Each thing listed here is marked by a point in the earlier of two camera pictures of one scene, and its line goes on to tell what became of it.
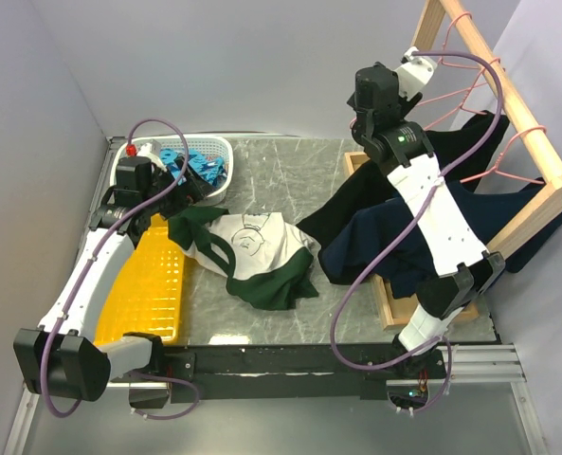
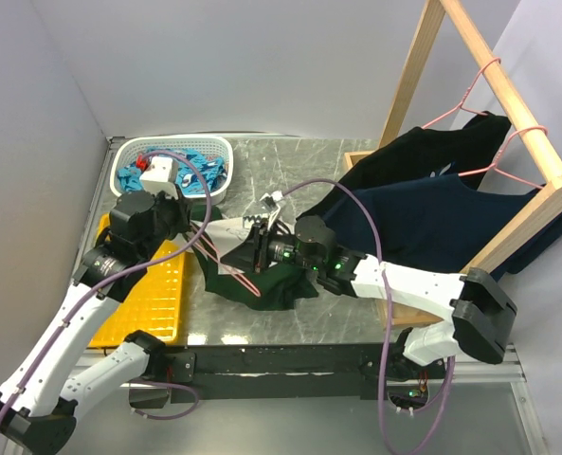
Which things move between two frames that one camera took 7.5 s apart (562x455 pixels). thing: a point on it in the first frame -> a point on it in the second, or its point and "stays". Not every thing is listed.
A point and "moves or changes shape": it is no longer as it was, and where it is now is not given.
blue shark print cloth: x=210 y=167 stays
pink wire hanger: x=455 y=97 -> x=200 y=241
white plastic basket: x=219 y=147 stays
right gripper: x=407 y=105 -> x=255 y=249
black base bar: x=290 y=373 stays
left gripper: x=192 y=190 -> x=183 y=212
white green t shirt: x=264 y=259 moves or changes shape
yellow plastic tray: x=144 y=295 stays
